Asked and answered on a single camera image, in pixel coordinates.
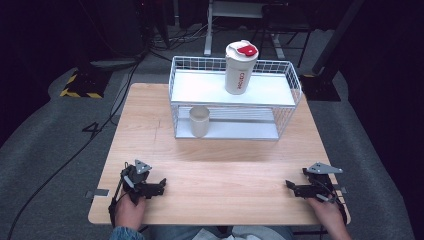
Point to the person's legs in jeans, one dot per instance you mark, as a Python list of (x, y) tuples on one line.
[(200, 232)]

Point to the person's right hand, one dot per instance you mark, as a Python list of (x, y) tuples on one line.
[(328, 213)]

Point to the black slanted stand with base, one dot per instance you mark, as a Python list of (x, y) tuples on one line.
[(325, 63)]

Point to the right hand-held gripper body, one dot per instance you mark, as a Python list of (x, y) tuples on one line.
[(321, 181)]

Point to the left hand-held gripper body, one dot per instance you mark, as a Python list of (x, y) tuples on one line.
[(135, 181)]

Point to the wooden table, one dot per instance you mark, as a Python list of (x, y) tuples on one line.
[(216, 180)]

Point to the black yellow striped stand base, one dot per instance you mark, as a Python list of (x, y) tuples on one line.
[(83, 85)]

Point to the black folding chair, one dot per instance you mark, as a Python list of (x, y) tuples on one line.
[(283, 23)]

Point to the white metal stand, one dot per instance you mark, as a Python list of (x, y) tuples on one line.
[(216, 13)]

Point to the white tumbler with red lid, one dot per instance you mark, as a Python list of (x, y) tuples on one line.
[(240, 66)]

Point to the person's left hand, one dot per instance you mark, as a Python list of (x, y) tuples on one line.
[(128, 211)]

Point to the grey tape piece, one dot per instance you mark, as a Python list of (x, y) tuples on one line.
[(341, 189), (98, 193)]

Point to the white paper cup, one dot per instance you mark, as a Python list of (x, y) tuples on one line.
[(199, 121)]

